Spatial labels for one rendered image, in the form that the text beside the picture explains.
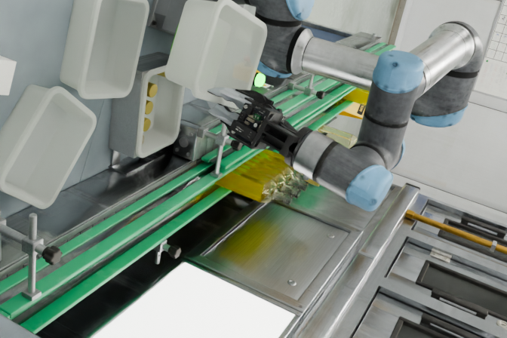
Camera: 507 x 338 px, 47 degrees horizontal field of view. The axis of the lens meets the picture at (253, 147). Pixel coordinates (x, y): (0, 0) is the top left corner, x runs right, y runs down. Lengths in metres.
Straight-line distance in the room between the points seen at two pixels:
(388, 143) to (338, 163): 0.11
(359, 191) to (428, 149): 6.81
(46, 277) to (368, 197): 0.61
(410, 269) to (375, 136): 0.86
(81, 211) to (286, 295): 0.52
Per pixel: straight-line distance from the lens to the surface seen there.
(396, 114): 0.98
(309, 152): 0.95
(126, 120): 1.43
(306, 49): 1.43
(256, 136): 0.97
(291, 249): 1.65
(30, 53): 1.22
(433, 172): 7.82
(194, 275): 1.48
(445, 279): 1.83
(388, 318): 1.59
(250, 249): 1.61
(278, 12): 1.41
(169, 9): 1.45
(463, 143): 7.64
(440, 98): 1.35
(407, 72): 0.95
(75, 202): 1.37
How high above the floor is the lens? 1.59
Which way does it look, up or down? 21 degrees down
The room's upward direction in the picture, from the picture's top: 110 degrees clockwise
